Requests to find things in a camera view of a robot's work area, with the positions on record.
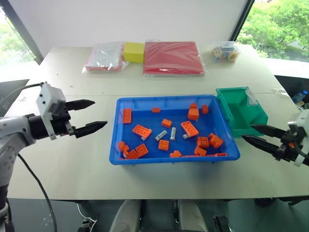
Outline clear box of colourful toys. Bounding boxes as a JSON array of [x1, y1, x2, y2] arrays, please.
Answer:
[[209, 41, 240, 64]]

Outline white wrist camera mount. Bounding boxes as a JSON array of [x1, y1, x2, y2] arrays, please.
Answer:
[[287, 109, 309, 168], [36, 82, 67, 141]]

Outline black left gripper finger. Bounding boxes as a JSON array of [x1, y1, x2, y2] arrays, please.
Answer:
[[65, 99, 96, 112], [73, 120, 108, 139]]

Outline dark window frame post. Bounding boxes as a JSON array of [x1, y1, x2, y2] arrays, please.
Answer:
[[0, 0, 44, 65], [231, 0, 256, 43]]

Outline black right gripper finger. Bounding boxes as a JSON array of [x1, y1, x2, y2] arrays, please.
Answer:
[[241, 134, 282, 158], [250, 124, 288, 140]]

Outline plastic water bottle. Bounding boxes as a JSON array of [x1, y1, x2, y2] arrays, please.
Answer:
[[293, 89, 309, 104]]

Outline grey left arm cable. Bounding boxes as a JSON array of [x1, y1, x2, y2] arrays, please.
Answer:
[[0, 83, 45, 110]]

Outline orange chunky building block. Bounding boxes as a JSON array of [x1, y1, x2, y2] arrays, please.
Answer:
[[187, 108, 200, 121]]

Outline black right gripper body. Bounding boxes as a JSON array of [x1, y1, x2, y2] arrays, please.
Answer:
[[274, 130, 305, 162]]

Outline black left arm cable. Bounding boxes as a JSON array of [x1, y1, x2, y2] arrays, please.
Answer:
[[17, 153, 58, 232]]

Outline yellow block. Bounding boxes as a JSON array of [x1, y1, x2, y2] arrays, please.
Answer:
[[123, 42, 145, 64]]

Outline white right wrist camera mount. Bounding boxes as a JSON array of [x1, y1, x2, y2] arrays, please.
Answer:
[[287, 109, 309, 168]]

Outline orange long building block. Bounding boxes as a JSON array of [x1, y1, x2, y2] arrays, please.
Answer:
[[132, 124, 153, 139], [180, 120, 199, 136], [123, 108, 133, 124]]

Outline blue plastic bin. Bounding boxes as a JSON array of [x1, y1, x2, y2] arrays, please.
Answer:
[[109, 94, 241, 166]]

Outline thin white cable under table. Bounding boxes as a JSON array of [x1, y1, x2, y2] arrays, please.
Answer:
[[76, 202, 98, 222]]

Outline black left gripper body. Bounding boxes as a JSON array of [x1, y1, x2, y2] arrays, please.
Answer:
[[49, 100, 77, 137]]

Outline grey rounded shape under table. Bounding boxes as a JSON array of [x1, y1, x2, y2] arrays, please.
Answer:
[[109, 199, 142, 232], [177, 199, 209, 232]]

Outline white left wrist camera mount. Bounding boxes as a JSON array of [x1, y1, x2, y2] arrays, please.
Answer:
[[36, 82, 67, 141]]

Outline red paper pack in plastic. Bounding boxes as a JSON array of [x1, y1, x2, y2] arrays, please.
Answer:
[[142, 40, 206, 78]]

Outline green plastic bin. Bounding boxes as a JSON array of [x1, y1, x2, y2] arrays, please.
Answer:
[[215, 87, 269, 139]]

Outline clear plastic bag red sheets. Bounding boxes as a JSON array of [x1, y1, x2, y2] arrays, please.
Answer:
[[82, 42, 130, 74]]

